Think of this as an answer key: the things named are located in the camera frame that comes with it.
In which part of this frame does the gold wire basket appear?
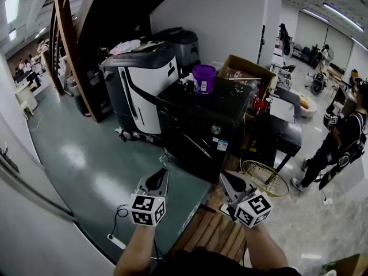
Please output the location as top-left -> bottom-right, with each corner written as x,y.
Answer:
241,159 -> 290,197

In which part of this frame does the open brown cardboard box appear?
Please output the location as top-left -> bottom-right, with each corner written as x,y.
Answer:
217,54 -> 278,117

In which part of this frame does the wooden slatted pallet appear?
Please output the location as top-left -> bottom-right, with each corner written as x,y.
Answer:
169,202 -> 248,263

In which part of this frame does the white powder pile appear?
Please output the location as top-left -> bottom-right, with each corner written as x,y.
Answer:
177,72 -> 194,86

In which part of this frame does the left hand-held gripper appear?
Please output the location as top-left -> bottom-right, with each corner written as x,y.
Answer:
129,167 -> 170,227

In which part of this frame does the black table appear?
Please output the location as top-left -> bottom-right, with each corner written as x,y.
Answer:
244,87 -> 302,174

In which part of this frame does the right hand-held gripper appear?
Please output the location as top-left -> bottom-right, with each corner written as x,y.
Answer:
220,170 -> 273,228

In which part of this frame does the person's left forearm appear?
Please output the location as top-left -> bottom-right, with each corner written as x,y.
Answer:
113,224 -> 158,276

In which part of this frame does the white power strip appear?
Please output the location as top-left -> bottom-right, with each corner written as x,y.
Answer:
107,233 -> 127,250

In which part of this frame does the pink packet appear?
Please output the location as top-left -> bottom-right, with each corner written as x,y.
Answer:
109,39 -> 141,56

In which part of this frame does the black floor cable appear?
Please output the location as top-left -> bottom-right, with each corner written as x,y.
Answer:
110,204 -> 130,238

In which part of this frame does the black cabinet appliance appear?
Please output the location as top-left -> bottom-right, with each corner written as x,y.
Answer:
156,78 -> 254,184

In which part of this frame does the beige plastic part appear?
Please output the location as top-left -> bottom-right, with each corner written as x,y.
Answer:
131,40 -> 170,53

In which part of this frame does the grey black machine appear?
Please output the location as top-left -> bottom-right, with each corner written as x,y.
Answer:
152,26 -> 201,77

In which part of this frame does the red tool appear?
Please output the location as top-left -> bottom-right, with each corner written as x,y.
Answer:
252,95 -> 270,113

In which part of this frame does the person's black clothing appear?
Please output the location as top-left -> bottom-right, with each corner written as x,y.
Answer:
152,247 -> 301,276

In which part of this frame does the white desk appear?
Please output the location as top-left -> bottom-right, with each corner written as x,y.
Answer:
14,80 -> 39,116

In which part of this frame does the large brown cardboard box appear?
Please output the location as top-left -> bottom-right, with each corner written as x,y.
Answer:
321,253 -> 368,276

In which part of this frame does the person's right forearm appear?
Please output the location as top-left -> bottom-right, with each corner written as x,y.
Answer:
243,223 -> 290,276

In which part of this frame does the purple plastic bucket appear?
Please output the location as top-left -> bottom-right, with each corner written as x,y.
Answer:
191,64 -> 217,95

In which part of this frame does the grey bin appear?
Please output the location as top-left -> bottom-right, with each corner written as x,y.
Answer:
65,76 -> 83,113

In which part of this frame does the curved wooden staircase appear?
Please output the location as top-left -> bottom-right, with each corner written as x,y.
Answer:
48,0 -> 190,124

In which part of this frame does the white black floor scrubber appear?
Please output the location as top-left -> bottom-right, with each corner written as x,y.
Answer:
99,40 -> 179,148

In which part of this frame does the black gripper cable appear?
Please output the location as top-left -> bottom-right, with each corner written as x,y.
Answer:
153,237 -> 165,263

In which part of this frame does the ceiling light strip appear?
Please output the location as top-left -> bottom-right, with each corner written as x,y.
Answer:
350,35 -> 368,51
323,2 -> 365,32
302,8 -> 331,23

